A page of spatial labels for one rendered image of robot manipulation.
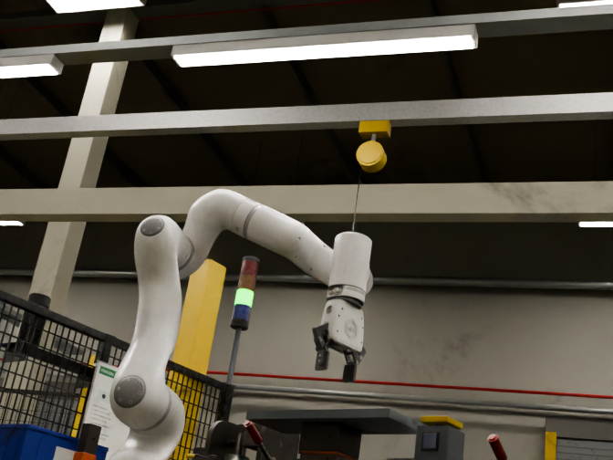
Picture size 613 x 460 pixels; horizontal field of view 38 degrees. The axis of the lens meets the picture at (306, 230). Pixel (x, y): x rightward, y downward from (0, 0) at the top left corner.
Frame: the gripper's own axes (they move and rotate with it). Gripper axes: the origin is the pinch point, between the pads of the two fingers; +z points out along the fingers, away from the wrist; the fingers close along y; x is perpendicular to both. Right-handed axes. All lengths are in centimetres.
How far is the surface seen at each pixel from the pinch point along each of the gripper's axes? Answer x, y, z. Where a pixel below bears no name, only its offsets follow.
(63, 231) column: 745, 336, -310
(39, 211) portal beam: 470, 162, -203
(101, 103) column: 741, 337, -479
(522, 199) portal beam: 143, 309, -212
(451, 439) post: -30.6, 0.6, 14.8
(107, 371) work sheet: 126, 27, -16
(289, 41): 145, 95, -199
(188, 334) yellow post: 136, 65, -42
